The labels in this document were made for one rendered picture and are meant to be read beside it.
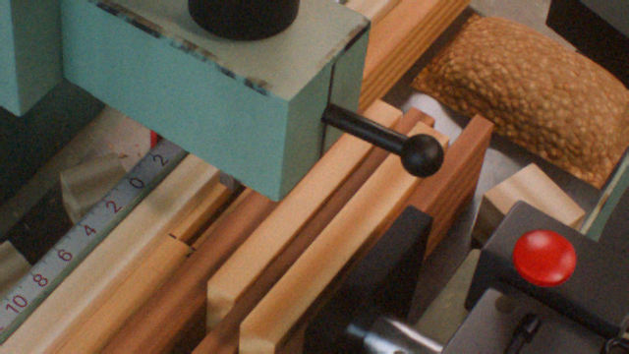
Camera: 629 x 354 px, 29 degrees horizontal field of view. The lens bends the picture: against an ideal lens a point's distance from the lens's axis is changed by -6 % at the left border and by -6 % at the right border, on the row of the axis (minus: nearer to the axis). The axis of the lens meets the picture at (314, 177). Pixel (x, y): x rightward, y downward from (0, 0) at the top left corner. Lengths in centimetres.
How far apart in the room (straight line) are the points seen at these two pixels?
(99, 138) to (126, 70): 29
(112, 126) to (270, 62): 35
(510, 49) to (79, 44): 29
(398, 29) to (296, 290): 23
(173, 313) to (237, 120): 11
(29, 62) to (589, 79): 36
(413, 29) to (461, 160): 13
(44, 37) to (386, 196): 19
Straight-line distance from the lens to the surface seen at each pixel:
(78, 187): 82
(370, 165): 68
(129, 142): 89
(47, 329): 61
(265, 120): 56
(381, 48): 76
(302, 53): 56
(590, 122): 77
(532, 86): 77
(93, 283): 62
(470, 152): 68
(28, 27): 60
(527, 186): 71
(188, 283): 63
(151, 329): 61
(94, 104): 89
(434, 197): 66
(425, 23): 79
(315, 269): 61
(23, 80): 61
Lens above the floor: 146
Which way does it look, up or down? 49 degrees down
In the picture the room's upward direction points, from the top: 8 degrees clockwise
